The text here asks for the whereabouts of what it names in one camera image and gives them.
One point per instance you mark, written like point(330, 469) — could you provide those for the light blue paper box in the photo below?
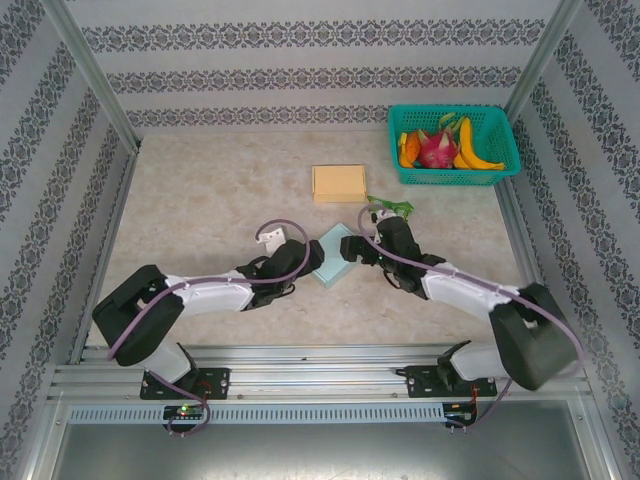
point(335, 262)

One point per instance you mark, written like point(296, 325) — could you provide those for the orange paper box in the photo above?
point(337, 182)

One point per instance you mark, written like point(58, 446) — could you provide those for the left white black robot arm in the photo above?
point(215, 295)

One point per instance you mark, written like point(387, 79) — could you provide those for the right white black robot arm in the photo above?
point(460, 295)

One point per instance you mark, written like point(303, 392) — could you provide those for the green snack packet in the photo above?
point(395, 205)

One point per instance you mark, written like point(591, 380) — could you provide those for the orange toy fruit slice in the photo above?
point(412, 150)

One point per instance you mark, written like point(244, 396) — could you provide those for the pink toy dragon fruit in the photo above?
point(440, 150)

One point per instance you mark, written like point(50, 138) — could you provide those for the yellow toy banana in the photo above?
point(467, 140)

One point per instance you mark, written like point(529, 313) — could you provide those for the teal plastic basket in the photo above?
point(500, 135)

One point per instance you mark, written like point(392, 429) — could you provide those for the right small circuit board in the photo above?
point(460, 414)

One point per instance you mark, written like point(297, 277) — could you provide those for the small circuit board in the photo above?
point(460, 414)
point(185, 412)

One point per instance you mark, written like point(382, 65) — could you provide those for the left small circuit board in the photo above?
point(185, 412)

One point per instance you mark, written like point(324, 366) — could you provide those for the brushed metal shelf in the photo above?
point(320, 455)

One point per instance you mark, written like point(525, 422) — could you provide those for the aluminium mounting rail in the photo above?
point(320, 380)

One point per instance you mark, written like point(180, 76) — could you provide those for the aluminium side rail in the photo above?
point(106, 250)
point(523, 235)

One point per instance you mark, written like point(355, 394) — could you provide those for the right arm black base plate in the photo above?
point(422, 382)

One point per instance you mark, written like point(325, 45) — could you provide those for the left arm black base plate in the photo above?
point(215, 382)

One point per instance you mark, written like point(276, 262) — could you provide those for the aluminium frame post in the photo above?
point(546, 50)
point(89, 65)

